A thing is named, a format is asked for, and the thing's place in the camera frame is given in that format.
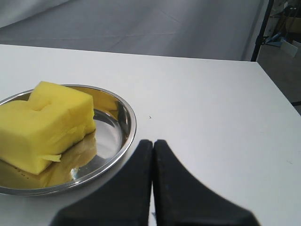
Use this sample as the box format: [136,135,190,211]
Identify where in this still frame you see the yellow sponge block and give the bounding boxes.
[0,81,95,175]

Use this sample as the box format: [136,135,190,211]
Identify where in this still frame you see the grey backdrop cloth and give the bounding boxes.
[0,0,267,61]

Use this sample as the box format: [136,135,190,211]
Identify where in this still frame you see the background clutter boxes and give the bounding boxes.
[263,0,301,58]

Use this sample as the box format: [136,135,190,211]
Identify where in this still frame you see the round steel pan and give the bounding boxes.
[0,84,136,196]

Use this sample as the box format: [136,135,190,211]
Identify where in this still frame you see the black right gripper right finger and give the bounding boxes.
[152,140,259,226]

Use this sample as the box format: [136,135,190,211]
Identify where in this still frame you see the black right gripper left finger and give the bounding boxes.
[50,140,153,226]

